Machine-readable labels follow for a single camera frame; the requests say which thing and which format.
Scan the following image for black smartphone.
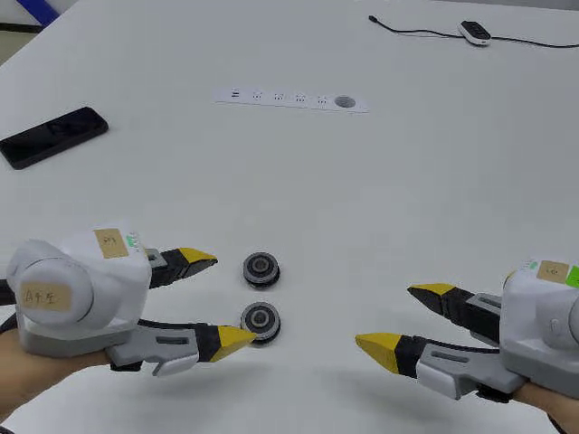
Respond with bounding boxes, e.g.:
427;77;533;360
0;106;110;172

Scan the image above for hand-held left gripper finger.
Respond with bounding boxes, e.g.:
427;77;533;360
144;246;219;291
107;319;259;378

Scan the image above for thin black cable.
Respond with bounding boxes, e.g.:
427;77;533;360
367;14;463;39
489;36;579;49

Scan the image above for white table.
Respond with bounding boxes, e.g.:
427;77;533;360
0;0;579;434

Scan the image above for person's right forearm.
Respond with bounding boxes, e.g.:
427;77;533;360
514;381;579;431

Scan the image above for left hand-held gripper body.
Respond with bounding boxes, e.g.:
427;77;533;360
6;220;153;358

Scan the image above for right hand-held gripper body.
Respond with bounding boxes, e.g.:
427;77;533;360
498;257;579;389

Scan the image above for white built-in power strip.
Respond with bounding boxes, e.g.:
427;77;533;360
214;87;370;115

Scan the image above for white and black small device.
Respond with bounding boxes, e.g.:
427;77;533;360
456;19;492;48

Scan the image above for black rubber ring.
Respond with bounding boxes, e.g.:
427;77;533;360
240;311;282;345
242;259;282;289

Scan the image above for grey metal wheel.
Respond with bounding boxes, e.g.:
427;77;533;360
242;250;282;288
239;301;282;345

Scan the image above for person's left forearm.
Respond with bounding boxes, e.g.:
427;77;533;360
0;333;112;420

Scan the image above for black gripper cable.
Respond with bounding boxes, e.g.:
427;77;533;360
0;278;22;336

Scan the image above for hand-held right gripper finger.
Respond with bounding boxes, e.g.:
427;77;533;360
406;282;503;347
354;331;527;401

